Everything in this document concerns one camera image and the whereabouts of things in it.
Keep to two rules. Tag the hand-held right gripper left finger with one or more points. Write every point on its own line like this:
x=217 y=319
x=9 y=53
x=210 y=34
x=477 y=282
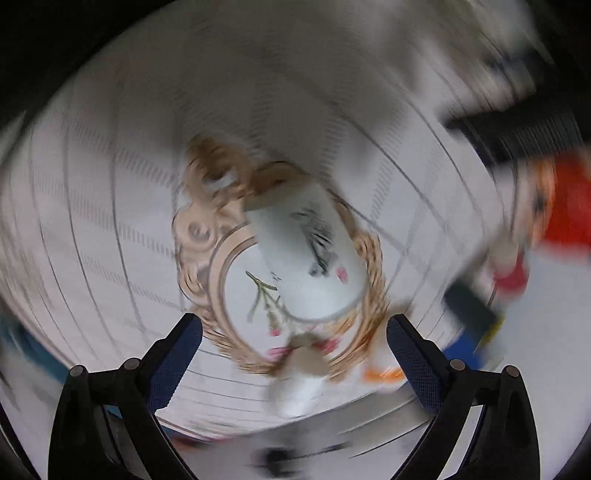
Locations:
x=173 y=364

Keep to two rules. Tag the small white plush toy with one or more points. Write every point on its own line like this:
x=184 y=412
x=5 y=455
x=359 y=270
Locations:
x=300 y=374

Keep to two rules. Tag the white printed cup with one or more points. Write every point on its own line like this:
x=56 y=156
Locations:
x=307 y=258

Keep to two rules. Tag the gold-rimmed floral tray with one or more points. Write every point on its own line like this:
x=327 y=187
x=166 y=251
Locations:
x=240 y=277

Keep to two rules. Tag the black and blue tool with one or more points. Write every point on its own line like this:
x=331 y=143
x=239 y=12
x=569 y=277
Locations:
x=475 y=318

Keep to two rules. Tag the orange flat object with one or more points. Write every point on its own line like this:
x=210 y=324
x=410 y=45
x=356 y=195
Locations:
x=383 y=373

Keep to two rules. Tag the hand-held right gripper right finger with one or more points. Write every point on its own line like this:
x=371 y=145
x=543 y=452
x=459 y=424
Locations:
x=418 y=364

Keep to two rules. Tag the black ribbed object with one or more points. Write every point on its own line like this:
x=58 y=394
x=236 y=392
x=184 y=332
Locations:
x=521 y=129

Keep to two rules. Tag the red and orange toy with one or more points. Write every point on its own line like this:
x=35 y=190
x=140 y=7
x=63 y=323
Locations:
x=558 y=207

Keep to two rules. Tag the white checked tablecloth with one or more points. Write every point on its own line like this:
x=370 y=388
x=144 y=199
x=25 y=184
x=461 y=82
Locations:
x=120 y=194

